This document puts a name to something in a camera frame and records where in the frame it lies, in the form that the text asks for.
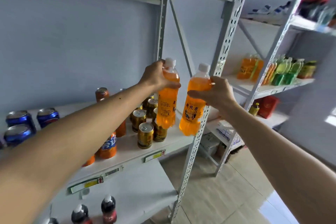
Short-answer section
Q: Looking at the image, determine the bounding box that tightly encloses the person's left hand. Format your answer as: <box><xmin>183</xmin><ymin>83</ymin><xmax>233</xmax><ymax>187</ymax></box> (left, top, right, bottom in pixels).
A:
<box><xmin>138</xmin><ymin>59</ymin><xmax>182</xmax><ymax>93</ymax></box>

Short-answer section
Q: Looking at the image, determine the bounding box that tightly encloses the person's right hand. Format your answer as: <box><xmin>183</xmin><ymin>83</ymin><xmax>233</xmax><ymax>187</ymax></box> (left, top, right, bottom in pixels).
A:
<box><xmin>188</xmin><ymin>76</ymin><xmax>237</xmax><ymax>113</ymax></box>

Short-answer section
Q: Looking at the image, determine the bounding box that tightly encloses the group of gold cans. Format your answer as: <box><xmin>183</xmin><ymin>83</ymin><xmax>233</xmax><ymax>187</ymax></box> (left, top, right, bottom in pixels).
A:
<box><xmin>128</xmin><ymin>94</ymin><xmax>168</xmax><ymax>150</ymax></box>

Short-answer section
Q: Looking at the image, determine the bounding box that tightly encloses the group of pale yellow bottles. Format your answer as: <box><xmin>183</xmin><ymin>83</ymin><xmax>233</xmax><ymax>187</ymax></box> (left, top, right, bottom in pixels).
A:
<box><xmin>273</xmin><ymin>56</ymin><xmax>293</xmax><ymax>77</ymax></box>

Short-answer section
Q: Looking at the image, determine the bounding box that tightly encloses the white metal shelf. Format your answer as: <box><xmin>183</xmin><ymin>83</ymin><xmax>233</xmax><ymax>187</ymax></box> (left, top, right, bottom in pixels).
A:
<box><xmin>0</xmin><ymin>0</ymin><xmax>254</xmax><ymax>224</ymax></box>

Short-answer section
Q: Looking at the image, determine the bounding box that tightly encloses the group of pale green bottles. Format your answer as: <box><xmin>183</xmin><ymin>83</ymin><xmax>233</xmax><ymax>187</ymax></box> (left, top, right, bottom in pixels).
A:
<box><xmin>288</xmin><ymin>58</ymin><xmax>305</xmax><ymax>78</ymax></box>

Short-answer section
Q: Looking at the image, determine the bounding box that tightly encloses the group of brown tea bottles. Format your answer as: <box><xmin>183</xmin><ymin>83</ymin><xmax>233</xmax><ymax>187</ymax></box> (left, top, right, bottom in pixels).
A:
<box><xmin>298</xmin><ymin>60</ymin><xmax>317</xmax><ymax>79</ymax></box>

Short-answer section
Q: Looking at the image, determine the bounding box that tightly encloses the row of dark cola bottles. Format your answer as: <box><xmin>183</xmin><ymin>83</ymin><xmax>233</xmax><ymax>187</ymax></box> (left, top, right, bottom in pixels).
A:
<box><xmin>46</xmin><ymin>195</ymin><xmax>117</xmax><ymax>224</ymax></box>

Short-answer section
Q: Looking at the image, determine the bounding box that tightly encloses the person's right forearm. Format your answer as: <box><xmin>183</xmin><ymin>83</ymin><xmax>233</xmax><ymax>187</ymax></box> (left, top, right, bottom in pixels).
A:
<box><xmin>218</xmin><ymin>100</ymin><xmax>336</xmax><ymax>224</ymax></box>

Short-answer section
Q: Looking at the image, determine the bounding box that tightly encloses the person's left forearm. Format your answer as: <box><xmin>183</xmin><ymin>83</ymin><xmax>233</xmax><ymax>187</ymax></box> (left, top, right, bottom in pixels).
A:
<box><xmin>0</xmin><ymin>82</ymin><xmax>152</xmax><ymax>224</ymax></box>

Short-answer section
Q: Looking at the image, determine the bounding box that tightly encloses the stack of white blue cartons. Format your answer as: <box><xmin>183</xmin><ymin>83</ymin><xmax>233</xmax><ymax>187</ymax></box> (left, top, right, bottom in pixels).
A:
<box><xmin>216</xmin><ymin>121</ymin><xmax>243</xmax><ymax>148</ymax></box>

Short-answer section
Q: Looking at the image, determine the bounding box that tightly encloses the large red box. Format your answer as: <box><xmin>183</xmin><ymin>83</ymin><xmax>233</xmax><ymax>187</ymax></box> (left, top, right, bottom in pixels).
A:
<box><xmin>256</xmin><ymin>96</ymin><xmax>280</xmax><ymax>119</ymax></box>

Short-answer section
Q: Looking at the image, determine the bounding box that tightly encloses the white carton box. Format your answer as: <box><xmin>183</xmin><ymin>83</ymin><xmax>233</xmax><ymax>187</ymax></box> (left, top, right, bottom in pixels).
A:
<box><xmin>199</xmin><ymin>133</ymin><xmax>221</xmax><ymax>156</ymax></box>

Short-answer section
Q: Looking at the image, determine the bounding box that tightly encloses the yellow green price tag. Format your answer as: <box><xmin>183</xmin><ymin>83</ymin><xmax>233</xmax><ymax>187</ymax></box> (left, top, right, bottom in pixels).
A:
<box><xmin>143</xmin><ymin>149</ymin><xmax>166</xmax><ymax>163</ymax></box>
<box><xmin>69</xmin><ymin>176</ymin><xmax>104</xmax><ymax>194</ymax></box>

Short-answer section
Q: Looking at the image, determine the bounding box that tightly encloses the white barcode label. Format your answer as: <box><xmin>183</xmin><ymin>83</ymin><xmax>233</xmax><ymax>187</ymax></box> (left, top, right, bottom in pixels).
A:
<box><xmin>105</xmin><ymin>167</ymin><xmax>123</xmax><ymax>177</ymax></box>

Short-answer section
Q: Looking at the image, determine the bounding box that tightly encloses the teal bottle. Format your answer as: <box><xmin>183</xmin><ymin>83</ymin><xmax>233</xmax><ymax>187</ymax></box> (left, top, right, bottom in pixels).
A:
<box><xmin>321</xmin><ymin>6</ymin><xmax>336</xmax><ymax>26</ymax></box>

